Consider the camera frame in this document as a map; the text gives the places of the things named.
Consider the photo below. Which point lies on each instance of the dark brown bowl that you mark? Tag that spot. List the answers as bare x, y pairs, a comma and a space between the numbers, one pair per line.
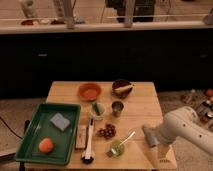
120, 83

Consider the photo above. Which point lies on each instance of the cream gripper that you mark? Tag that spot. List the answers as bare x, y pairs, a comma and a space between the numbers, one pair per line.
162, 150

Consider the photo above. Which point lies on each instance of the yellow banana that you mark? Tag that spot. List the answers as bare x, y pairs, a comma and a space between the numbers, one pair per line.
124, 88

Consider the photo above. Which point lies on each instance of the bunch of red grapes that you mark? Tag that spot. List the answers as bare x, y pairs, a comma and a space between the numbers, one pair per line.
107, 132

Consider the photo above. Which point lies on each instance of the green glass bowl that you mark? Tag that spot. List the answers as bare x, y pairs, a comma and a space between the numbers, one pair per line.
116, 149

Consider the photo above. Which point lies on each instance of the white black brush tool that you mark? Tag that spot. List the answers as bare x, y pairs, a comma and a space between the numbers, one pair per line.
88, 155

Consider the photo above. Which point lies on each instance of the red-orange bowl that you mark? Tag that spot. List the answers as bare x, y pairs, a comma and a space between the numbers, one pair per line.
89, 91

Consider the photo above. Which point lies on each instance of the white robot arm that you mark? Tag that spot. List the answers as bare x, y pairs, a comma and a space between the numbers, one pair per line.
182, 122

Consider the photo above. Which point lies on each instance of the green plastic tray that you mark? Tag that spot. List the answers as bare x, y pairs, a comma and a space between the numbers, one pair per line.
41, 127

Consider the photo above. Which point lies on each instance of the small wooden block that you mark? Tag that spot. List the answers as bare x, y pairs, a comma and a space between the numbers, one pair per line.
81, 137

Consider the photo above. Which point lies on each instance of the small metal cup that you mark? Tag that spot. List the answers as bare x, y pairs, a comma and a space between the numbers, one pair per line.
117, 107

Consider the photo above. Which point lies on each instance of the blue sponge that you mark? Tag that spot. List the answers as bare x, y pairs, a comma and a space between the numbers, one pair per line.
59, 121

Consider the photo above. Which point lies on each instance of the blue-grey towel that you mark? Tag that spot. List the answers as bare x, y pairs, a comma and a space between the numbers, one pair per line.
150, 137

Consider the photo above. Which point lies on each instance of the green cucumber piece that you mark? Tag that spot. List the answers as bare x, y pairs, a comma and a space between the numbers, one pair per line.
95, 108

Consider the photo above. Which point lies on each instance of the orange fruit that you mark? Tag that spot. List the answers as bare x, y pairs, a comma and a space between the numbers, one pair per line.
46, 145

